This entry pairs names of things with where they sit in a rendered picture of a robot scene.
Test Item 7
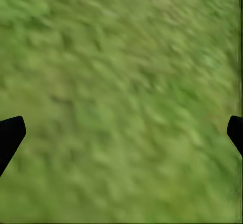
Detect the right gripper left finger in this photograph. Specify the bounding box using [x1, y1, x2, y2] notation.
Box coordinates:
[0, 116, 26, 177]

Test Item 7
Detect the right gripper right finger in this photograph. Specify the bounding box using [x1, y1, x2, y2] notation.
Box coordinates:
[227, 115, 243, 156]

